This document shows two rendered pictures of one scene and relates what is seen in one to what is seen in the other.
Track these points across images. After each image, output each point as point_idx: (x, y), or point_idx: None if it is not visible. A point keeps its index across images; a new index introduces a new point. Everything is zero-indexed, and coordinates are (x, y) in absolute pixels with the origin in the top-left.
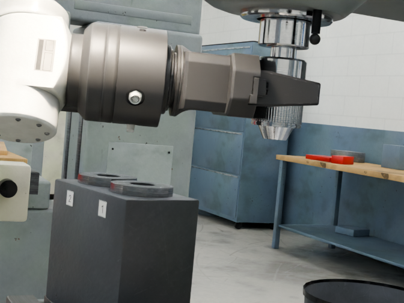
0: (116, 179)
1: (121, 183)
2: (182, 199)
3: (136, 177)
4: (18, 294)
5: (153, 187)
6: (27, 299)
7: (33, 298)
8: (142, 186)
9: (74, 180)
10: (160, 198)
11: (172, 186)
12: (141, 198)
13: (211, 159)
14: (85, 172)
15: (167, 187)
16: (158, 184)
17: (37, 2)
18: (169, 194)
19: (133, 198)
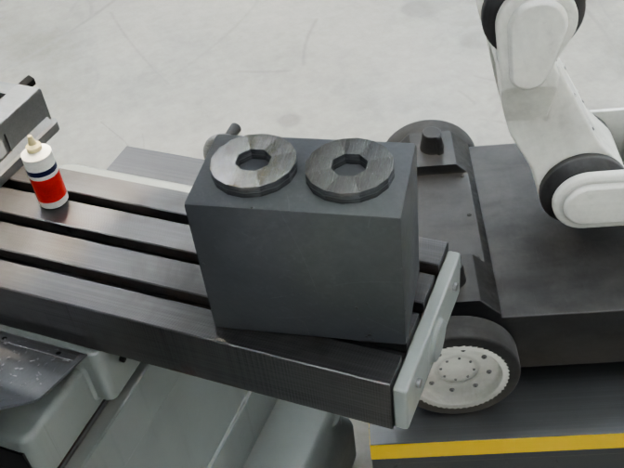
0: (309, 157)
1: (262, 140)
2: (192, 186)
3: (323, 188)
4: None
5: (217, 154)
6: (423, 252)
7: (422, 258)
8: (236, 150)
9: (397, 156)
10: (206, 165)
11: (227, 184)
12: (214, 148)
13: None
14: (391, 155)
15: (213, 168)
16: (242, 174)
17: None
18: (212, 176)
19: (221, 143)
